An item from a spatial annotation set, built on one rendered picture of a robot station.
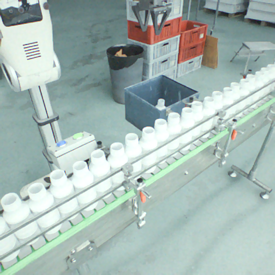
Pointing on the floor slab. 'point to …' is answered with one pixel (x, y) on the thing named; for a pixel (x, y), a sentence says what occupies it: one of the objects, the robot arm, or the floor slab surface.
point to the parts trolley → (201, 21)
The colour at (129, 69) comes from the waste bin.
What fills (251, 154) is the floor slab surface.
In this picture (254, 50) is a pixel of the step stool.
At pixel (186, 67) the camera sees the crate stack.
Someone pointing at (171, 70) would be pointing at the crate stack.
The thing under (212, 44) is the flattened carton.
